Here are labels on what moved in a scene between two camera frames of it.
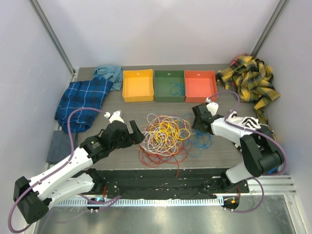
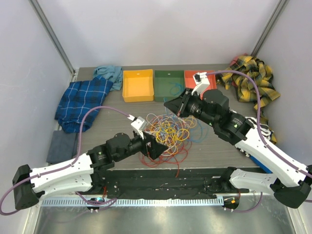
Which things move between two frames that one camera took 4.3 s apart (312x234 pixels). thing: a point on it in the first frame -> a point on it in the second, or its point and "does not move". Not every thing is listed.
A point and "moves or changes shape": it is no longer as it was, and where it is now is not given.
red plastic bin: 199,85 does not move
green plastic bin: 169,86 does not move
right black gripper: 196,124 -> 179,106
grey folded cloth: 60,146 does not move
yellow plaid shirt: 252,80 does not move
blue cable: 203,141 moves or changes shape
